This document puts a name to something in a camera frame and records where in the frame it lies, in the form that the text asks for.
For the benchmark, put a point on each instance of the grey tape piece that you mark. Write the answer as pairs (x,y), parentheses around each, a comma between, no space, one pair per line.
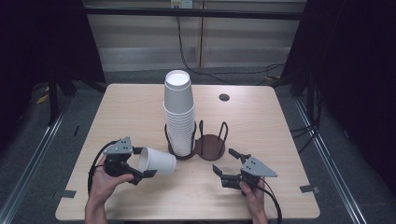
(66,194)
(308,188)

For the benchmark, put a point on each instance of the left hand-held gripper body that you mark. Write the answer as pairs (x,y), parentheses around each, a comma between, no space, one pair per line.
(120,149)

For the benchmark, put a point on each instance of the metal floor rail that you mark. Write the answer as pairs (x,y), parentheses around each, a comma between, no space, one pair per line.
(34,165)
(332,169)

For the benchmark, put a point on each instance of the round black table grommet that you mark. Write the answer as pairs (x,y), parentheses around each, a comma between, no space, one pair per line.
(224,97)

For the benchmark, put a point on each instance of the black floor tape strip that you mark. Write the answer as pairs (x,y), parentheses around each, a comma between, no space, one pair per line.
(76,130)

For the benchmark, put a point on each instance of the black metal stand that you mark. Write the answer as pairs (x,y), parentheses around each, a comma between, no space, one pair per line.
(53,105)

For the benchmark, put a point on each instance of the black curtain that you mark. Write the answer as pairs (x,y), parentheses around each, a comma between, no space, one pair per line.
(358,62)
(37,40)

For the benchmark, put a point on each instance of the stack of white cups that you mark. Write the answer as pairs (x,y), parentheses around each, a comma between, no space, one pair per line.
(179,124)

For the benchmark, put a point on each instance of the dark brown double cup holder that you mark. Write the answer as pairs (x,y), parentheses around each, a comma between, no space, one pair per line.
(211,149)

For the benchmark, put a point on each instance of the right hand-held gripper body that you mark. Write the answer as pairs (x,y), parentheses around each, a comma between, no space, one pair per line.
(257,169)

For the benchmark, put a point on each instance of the black horizontal bar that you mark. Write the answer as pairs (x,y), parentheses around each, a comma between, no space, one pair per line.
(218,14)

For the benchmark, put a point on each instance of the yellow floor tape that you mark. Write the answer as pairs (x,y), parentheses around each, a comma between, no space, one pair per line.
(42,99)

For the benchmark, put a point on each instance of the white wall outlet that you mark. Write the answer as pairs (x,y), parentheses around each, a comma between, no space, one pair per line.
(186,3)

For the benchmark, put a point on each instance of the person's right hand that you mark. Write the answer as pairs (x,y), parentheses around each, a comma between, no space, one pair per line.
(257,200)

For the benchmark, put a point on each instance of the person's left hand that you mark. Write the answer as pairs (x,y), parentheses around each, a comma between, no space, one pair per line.
(101,186)

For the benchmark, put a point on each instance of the single white paper cup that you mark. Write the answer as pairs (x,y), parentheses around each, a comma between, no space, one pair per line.
(158,161)

